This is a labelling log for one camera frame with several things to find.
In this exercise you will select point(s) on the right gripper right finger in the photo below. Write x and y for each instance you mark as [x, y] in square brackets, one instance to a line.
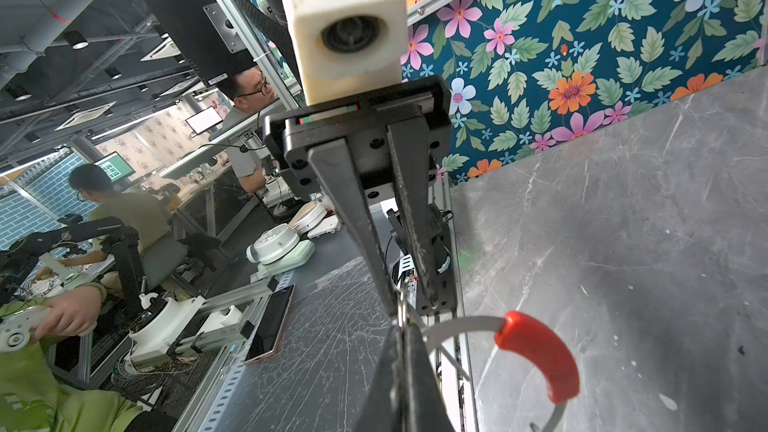
[424, 408]

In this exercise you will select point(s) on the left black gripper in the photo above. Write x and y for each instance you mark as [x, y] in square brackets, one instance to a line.
[345, 142]

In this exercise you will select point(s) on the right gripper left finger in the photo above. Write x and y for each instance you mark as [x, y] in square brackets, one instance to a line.
[382, 410]

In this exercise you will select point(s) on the keyring with coloured keys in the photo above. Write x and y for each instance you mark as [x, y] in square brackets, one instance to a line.
[515, 332]

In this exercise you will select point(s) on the phone on outer desk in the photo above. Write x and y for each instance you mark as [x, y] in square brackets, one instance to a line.
[269, 330]

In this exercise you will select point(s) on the seated person green shirt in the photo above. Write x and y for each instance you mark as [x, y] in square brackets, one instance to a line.
[139, 210]

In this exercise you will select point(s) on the operator hand green sleeve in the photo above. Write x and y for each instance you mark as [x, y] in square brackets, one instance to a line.
[32, 399]

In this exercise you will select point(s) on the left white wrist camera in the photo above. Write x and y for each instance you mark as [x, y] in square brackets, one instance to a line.
[346, 47]

